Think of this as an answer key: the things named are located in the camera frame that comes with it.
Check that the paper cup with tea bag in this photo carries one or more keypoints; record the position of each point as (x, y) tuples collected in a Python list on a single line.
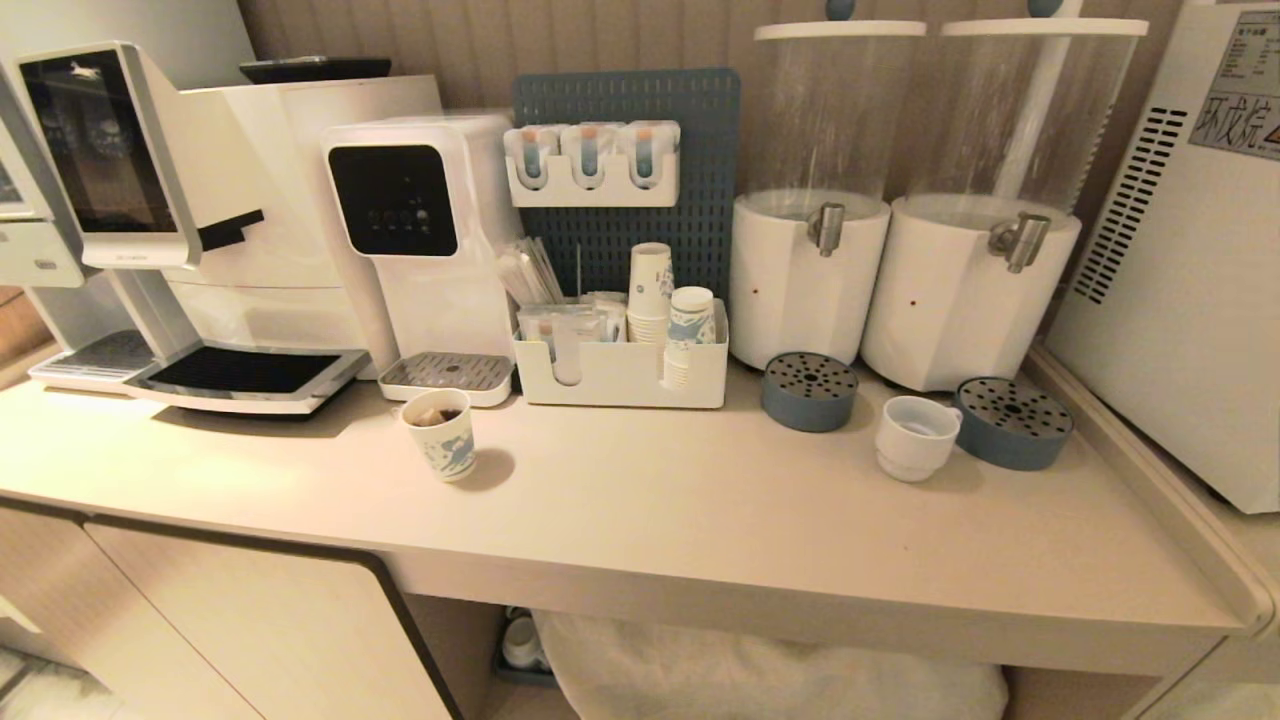
[(442, 438)]

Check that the white cabinet door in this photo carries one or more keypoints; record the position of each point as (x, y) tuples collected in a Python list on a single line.
[(270, 630)]

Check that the white countertop organizer box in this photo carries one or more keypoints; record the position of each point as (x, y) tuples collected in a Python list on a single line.
[(620, 375)]

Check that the short stack of paper cups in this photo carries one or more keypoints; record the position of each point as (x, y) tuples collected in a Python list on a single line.
[(690, 325)]

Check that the tall stack of paper cups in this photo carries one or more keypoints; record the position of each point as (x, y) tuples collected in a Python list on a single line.
[(650, 295)]

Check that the sachet packets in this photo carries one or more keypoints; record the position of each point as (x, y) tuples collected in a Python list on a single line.
[(575, 320)]

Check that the wrapped straws bundle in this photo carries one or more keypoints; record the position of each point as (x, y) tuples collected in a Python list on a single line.
[(528, 270)]

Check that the blue round drip tray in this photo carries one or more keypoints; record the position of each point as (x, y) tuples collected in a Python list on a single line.
[(1012, 422), (809, 392)]

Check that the white water dispenser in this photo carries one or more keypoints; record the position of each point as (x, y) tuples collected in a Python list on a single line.
[(440, 280)]

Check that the blue pegboard panel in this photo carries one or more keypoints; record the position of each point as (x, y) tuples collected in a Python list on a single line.
[(690, 150)]

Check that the clear beverage dispenser white base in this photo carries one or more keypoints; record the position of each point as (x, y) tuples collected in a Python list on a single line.
[(985, 220), (812, 200)]

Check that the white ceramic mug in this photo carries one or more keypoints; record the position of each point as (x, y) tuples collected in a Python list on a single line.
[(915, 437)]

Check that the white cups under counter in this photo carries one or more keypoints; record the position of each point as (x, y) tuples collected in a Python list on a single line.
[(522, 640)]

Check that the white plastic bag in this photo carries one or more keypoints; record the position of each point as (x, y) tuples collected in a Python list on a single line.
[(770, 675)]

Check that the white coffee machine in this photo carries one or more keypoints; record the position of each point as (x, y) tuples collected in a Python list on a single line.
[(270, 210)]

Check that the black tray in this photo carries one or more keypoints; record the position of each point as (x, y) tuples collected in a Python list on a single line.
[(315, 68)]

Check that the white appliance with vents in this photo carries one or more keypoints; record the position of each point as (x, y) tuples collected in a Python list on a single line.
[(1180, 260)]

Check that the white wall-mounted sachet holder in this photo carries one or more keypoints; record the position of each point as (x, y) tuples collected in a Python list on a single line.
[(592, 185)]

